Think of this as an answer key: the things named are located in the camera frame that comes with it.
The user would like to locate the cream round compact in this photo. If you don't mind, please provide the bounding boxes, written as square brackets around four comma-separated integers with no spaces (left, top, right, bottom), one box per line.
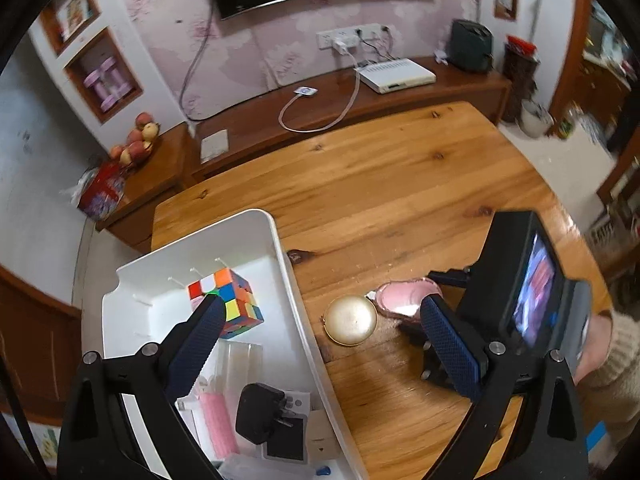
[325,295,379,346]

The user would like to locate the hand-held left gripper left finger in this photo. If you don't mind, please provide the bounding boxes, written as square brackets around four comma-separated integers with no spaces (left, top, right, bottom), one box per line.
[57,294,228,480]

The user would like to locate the white paper sheet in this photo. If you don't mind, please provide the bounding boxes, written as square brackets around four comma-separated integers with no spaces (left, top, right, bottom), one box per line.
[200,130,230,164]

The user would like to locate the white ceramic pot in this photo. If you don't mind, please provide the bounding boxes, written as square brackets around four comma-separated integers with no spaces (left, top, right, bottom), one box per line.
[520,99,555,139]

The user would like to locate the multicoloured puzzle cube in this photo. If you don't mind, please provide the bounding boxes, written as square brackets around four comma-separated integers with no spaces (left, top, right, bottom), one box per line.
[187,268,264,339]

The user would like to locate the person's right forearm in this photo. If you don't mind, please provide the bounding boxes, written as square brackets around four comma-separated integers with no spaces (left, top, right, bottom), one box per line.
[580,310,640,461]

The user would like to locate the white set-top box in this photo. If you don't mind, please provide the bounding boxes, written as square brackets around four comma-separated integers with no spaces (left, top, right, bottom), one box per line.
[359,57,437,96]

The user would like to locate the small white digital camera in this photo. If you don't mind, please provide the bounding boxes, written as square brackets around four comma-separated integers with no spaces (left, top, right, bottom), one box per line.
[262,389,326,463]

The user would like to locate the black power adapter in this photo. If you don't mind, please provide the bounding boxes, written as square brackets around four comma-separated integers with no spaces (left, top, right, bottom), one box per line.
[235,382,296,446]

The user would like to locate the white wall power outlet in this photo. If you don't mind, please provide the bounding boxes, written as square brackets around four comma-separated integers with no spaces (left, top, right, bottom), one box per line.
[316,22,396,51]

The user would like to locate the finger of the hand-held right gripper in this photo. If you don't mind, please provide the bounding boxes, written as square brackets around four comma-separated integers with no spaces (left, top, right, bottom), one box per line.
[427,266,476,291]
[400,321,453,387]

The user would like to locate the red gift box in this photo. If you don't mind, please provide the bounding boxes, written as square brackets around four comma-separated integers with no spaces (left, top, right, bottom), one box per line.
[60,161,129,221]

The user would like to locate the white rectangular box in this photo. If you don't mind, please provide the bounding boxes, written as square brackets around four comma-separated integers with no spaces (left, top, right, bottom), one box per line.
[307,409,347,465]

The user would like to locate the translucent plastic case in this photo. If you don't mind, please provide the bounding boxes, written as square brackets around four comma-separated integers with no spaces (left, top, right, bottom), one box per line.
[220,455,321,480]

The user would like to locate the white plastic bin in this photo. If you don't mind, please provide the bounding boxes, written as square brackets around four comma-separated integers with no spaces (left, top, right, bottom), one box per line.
[101,208,371,480]

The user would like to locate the colourful wall sticker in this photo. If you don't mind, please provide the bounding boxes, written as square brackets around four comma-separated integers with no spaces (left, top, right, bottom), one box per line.
[30,425,62,467]

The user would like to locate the wooden door frame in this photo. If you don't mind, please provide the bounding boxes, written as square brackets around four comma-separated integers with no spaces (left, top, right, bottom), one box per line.
[550,0,594,127]

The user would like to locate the brown wooden door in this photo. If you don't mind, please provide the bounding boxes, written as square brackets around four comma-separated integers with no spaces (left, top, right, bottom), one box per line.
[0,265,84,427]

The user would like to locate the pink comb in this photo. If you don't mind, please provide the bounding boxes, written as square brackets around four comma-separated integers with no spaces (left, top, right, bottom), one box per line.
[176,390,239,461]

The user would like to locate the framed picture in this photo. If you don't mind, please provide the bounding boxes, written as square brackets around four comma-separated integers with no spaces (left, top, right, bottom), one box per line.
[55,0,94,39]

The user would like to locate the white charging cable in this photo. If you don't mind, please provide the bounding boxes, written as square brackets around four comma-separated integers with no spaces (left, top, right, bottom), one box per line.
[278,67,362,134]

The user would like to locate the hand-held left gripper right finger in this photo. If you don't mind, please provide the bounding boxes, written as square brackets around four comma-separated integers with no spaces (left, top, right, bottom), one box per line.
[420,294,591,480]

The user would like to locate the black television cable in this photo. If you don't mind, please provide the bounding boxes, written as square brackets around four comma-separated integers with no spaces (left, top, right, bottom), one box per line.
[180,0,222,124]

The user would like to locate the long wooden television cabinet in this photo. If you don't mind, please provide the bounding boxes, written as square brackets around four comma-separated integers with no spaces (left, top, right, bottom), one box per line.
[191,55,514,183]

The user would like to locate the black power cable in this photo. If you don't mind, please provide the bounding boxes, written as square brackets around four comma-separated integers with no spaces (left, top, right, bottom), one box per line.
[360,35,397,62]

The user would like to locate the clear plastic box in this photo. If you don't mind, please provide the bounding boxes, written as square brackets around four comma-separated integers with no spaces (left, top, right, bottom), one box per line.
[216,341,264,395]

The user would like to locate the pink shell compact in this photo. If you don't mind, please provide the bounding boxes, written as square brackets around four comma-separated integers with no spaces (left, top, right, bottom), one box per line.
[375,277,444,322]

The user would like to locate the dark green toaster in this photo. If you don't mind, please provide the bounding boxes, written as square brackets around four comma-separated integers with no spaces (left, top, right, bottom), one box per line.
[446,19,495,74]

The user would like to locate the dark container with red top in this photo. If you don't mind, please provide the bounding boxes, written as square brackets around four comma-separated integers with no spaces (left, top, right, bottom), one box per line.
[501,35,541,124]

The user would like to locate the person's right hand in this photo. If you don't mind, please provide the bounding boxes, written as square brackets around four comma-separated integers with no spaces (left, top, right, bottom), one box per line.
[575,310,615,386]

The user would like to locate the wooden side cabinet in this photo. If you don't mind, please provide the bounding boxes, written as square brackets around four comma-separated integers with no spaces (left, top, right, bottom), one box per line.
[95,122,195,254]

